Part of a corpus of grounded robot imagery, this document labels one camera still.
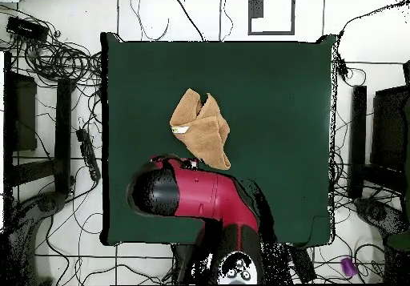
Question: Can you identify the dark framed stand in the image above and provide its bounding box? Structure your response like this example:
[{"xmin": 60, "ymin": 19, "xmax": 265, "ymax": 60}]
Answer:
[{"xmin": 2, "ymin": 50, "xmax": 38, "ymax": 191}]

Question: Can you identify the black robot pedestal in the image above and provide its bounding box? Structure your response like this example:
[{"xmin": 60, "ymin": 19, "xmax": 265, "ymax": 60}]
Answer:
[{"xmin": 171, "ymin": 244, "xmax": 195, "ymax": 284}]

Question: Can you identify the black straight cable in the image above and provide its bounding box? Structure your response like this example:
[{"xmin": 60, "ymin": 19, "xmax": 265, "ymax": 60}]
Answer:
[{"xmin": 174, "ymin": 0, "xmax": 205, "ymax": 42}]

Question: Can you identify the dark green table cloth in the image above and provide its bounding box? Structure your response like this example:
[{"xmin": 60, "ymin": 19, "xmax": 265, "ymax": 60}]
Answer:
[{"xmin": 99, "ymin": 31, "xmax": 337, "ymax": 248}]

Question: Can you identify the dark flat panel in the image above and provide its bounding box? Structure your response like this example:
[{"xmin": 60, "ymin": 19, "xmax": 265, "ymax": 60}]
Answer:
[{"xmin": 371, "ymin": 85, "xmax": 410, "ymax": 171}]

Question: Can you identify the gray floor frame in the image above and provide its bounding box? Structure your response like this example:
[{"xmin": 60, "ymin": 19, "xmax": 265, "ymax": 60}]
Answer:
[{"xmin": 247, "ymin": 0, "xmax": 295, "ymax": 36}]

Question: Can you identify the purple small object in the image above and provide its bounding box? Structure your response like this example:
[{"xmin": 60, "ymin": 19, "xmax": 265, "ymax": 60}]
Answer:
[{"xmin": 340, "ymin": 256, "xmax": 358, "ymax": 278}]

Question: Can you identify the black adapter box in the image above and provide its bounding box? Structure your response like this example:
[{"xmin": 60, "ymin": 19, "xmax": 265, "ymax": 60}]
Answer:
[{"xmin": 6, "ymin": 16, "xmax": 50, "ymax": 42}]

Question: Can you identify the tan terry towel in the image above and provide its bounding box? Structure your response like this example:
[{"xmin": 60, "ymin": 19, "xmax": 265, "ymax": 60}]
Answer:
[{"xmin": 168, "ymin": 87, "xmax": 231, "ymax": 171}]

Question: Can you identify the black upright post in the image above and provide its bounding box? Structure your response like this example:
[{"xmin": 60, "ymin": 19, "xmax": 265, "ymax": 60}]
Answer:
[
  {"xmin": 54, "ymin": 78, "xmax": 76, "ymax": 195},
  {"xmin": 348, "ymin": 85, "xmax": 368, "ymax": 199}
]

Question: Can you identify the thin looped gray cable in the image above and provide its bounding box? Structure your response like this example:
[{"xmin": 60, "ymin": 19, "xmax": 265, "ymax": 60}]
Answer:
[{"xmin": 129, "ymin": 0, "xmax": 170, "ymax": 42}]

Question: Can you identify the wide black power strip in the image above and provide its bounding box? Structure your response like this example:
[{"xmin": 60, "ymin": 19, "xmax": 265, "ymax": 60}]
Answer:
[{"xmin": 287, "ymin": 245, "xmax": 318, "ymax": 284}]

